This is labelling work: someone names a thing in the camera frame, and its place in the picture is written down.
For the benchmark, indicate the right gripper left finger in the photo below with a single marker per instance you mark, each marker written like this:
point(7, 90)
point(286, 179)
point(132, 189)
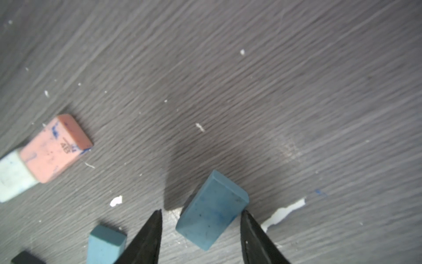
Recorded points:
point(145, 247)

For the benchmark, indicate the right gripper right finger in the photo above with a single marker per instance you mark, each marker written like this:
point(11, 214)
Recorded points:
point(257, 248)

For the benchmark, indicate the blue eraser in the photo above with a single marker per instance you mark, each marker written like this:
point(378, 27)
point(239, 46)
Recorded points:
point(217, 203)
point(105, 245)

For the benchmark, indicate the black eraser lower centre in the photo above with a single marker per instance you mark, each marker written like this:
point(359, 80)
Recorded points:
point(25, 257)

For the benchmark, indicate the pink eraser centre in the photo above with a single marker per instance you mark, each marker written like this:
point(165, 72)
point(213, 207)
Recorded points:
point(61, 143)

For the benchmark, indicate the white eraser centre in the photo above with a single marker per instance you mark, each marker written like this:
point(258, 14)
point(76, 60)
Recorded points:
point(15, 176)

